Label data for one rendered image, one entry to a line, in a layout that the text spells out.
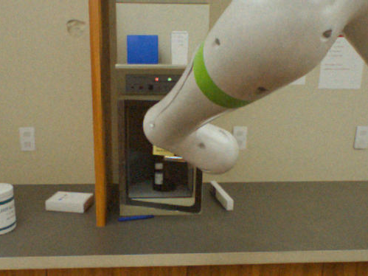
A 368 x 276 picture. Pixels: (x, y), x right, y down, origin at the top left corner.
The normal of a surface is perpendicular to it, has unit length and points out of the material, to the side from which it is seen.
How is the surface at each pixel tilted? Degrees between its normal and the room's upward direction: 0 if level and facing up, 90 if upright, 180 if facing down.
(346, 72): 90
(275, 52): 114
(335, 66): 90
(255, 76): 143
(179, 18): 90
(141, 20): 90
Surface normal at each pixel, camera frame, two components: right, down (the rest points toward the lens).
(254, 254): 0.05, 0.24
